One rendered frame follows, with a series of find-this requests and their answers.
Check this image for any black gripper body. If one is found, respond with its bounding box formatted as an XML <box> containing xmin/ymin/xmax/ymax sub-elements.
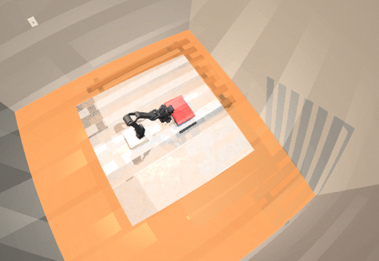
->
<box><xmin>159</xmin><ymin>105</ymin><xmax>174</xmax><ymax>123</ymax></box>

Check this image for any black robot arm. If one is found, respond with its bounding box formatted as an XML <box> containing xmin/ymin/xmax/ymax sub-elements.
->
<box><xmin>123</xmin><ymin>105</ymin><xmax>171</xmax><ymax>140</ymax></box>

